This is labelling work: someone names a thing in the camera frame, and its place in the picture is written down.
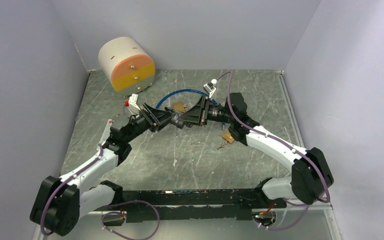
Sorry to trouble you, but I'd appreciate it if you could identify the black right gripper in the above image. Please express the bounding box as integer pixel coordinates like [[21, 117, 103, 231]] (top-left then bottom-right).
[[177, 95, 235, 127]]

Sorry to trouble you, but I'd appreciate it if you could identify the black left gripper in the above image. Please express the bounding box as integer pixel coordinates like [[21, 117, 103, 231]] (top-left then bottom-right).
[[124, 102, 175, 143]]

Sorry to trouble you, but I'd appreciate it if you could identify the blue cable lock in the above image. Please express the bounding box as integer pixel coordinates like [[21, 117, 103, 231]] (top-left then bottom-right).
[[155, 88, 209, 109]]

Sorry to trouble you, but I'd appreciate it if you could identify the long shackle brass padlock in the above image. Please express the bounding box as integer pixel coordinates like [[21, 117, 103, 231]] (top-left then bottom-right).
[[221, 131, 235, 144]]

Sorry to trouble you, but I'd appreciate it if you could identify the black padlock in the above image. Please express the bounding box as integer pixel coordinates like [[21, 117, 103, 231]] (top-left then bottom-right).
[[170, 112, 197, 129]]

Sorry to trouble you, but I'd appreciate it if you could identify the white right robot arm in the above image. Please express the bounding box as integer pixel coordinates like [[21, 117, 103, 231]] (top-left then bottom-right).
[[171, 92, 334, 208]]

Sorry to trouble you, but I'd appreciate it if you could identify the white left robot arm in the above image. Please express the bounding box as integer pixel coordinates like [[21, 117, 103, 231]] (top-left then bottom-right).
[[29, 104, 174, 236]]

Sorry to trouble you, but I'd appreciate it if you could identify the plastic packaging card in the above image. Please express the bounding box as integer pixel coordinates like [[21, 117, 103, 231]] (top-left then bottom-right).
[[99, 119, 114, 145]]

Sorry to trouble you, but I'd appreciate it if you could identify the beige cylinder drawer box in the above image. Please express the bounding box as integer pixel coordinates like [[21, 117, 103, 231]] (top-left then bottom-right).
[[98, 36, 156, 96]]

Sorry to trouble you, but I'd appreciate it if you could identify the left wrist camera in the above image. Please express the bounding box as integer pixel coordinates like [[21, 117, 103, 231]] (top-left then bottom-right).
[[124, 93, 141, 116]]

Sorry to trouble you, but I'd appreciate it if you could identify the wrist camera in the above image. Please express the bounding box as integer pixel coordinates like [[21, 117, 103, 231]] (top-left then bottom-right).
[[124, 93, 141, 116], [203, 78, 218, 100]]

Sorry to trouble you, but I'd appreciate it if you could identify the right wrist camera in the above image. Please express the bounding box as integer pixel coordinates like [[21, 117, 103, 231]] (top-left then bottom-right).
[[203, 78, 218, 100]]

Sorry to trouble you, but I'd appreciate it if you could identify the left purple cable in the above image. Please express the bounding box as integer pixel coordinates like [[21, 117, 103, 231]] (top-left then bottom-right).
[[101, 198, 162, 240]]

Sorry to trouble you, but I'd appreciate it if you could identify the purple cable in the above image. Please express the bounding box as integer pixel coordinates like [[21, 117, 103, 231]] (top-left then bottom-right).
[[253, 198, 310, 232], [101, 198, 162, 240]]

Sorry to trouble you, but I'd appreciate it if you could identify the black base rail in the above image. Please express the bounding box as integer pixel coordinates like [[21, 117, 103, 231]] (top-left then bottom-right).
[[89, 188, 287, 223]]

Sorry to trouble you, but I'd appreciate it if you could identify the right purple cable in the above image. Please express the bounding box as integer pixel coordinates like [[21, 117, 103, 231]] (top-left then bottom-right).
[[253, 198, 310, 232]]

